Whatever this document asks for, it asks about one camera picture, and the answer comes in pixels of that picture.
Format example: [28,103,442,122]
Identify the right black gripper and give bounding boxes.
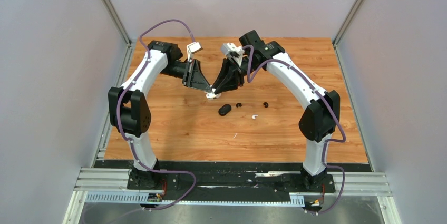
[213,54,261,94]

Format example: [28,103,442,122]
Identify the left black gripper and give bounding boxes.
[160,58,212,93]

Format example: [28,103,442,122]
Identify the white earbud charging case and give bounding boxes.
[206,88,221,100]

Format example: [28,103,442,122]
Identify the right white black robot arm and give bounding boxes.
[206,30,340,191]

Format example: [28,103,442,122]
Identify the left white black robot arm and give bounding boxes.
[108,41,212,189]

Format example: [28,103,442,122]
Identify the black earbud charging case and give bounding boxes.
[218,104,232,116]

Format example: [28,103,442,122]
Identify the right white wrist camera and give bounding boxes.
[221,43,245,66]

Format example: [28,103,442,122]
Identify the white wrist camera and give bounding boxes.
[221,43,245,66]
[186,42,203,62]

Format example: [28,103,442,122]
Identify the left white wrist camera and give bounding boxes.
[186,42,203,62]

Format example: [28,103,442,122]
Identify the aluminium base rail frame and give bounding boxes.
[63,161,401,223]

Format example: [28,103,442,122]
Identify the right aluminium corner post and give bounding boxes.
[332,0,365,48]

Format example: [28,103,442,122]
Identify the aluminium corner post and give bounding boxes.
[101,0,132,46]
[332,0,365,48]

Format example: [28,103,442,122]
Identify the left aluminium corner post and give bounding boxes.
[101,0,132,46]

